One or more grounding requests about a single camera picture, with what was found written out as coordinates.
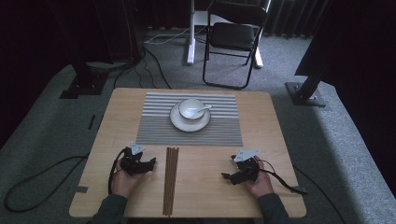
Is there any right hand-held gripper cable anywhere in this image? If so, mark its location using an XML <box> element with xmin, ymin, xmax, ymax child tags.
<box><xmin>257</xmin><ymin>159</ymin><xmax>301</xmax><ymax>191</ymax></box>

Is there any black stand with grey base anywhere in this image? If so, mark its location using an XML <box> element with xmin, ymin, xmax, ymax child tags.
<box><xmin>284</xmin><ymin>69</ymin><xmax>328</xmax><ymax>108</ymax></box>

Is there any white desk frame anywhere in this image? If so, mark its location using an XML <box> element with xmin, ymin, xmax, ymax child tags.
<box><xmin>186</xmin><ymin>0</ymin><xmax>264</xmax><ymax>69</ymax></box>

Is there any black stand with square base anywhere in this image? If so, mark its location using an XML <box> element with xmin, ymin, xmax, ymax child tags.
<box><xmin>59</xmin><ymin>60</ymin><xmax>110</xmax><ymax>101</ymax></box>

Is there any white floor cable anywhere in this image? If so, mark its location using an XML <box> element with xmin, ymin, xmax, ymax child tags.
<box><xmin>144</xmin><ymin>26</ymin><xmax>191</xmax><ymax>46</ymax></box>

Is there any white bowl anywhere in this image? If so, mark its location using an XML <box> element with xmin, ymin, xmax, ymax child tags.
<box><xmin>177</xmin><ymin>98</ymin><xmax>206</xmax><ymax>121</ymax></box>

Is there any white spoon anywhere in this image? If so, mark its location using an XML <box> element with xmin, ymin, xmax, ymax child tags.
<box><xmin>186</xmin><ymin>104</ymin><xmax>214</xmax><ymax>117</ymax></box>

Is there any person's right hand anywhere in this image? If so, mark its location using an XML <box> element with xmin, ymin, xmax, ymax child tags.
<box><xmin>244</xmin><ymin>156</ymin><xmax>276</xmax><ymax>200</ymax></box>

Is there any left hand-held gripper cable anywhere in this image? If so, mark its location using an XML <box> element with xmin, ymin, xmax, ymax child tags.
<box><xmin>107</xmin><ymin>147</ymin><xmax>129</xmax><ymax>196</ymax></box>

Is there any thin black floor cable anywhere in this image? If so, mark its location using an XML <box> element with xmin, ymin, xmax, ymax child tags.
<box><xmin>292</xmin><ymin>165</ymin><xmax>347</xmax><ymax>224</ymax></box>

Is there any row of brown chopsticks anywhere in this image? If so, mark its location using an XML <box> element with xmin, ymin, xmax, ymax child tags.
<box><xmin>162</xmin><ymin>147</ymin><xmax>180</xmax><ymax>217</ymax></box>

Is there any bundle of black floor cables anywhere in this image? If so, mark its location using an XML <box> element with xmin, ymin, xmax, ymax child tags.
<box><xmin>112</xmin><ymin>46</ymin><xmax>173</xmax><ymax>91</ymax></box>

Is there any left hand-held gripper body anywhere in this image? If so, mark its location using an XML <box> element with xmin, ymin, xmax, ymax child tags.
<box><xmin>120</xmin><ymin>141</ymin><xmax>151</xmax><ymax>177</ymax></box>

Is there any dark curtain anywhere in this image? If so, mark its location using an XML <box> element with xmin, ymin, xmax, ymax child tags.
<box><xmin>293</xmin><ymin>0</ymin><xmax>396</xmax><ymax>199</ymax></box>

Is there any grey striped placemat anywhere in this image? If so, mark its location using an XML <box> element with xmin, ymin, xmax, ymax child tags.
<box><xmin>135</xmin><ymin>91</ymin><xmax>244</xmax><ymax>147</ymax></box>

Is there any black floor cable loop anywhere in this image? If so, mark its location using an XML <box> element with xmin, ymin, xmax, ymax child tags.
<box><xmin>3</xmin><ymin>154</ymin><xmax>91</xmax><ymax>214</ymax></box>

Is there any hand-held gripper cable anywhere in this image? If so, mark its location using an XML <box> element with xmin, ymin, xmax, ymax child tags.
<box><xmin>107</xmin><ymin>147</ymin><xmax>129</xmax><ymax>196</ymax></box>
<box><xmin>257</xmin><ymin>159</ymin><xmax>301</xmax><ymax>191</ymax></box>

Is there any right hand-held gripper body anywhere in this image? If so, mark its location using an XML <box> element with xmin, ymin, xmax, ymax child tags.
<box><xmin>231</xmin><ymin>148</ymin><xmax>262</xmax><ymax>187</ymax></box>

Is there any black folding chair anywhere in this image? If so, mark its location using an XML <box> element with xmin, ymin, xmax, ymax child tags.
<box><xmin>202</xmin><ymin>0</ymin><xmax>273</xmax><ymax>91</ymax></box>

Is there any white saucer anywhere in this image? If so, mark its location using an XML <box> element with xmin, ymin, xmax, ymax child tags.
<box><xmin>169</xmin><ymin>101</ymin><xmax>212</xmax><ymax>133</ymax></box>

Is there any person's left hand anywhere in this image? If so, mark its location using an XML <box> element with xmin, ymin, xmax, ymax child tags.
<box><xmin>110</xmin><ymin>161</ymin><xmax>146</xmax><ymax>199</ymax></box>

